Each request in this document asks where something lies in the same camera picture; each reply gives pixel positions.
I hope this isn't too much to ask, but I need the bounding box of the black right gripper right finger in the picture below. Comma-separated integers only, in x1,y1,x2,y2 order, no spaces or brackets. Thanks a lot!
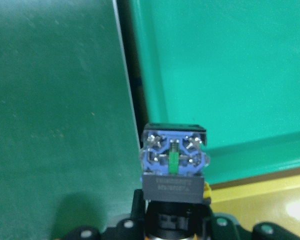
201,197,214,240

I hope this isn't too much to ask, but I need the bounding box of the green conveyor belt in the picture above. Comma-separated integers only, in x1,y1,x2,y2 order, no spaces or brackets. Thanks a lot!
0,0,141,240

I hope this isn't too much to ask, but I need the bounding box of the blue contact block push button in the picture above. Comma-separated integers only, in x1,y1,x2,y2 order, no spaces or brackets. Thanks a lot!
139,123,210,240

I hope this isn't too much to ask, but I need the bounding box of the yellow plastic tray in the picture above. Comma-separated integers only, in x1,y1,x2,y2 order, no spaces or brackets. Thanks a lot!
211,173,300,236

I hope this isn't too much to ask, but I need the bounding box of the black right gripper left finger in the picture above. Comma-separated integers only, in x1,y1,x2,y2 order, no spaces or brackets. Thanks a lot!
130,189,146,240

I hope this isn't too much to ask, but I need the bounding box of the green plastic tray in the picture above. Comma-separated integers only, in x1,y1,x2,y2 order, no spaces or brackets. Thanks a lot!
129,0,300,184

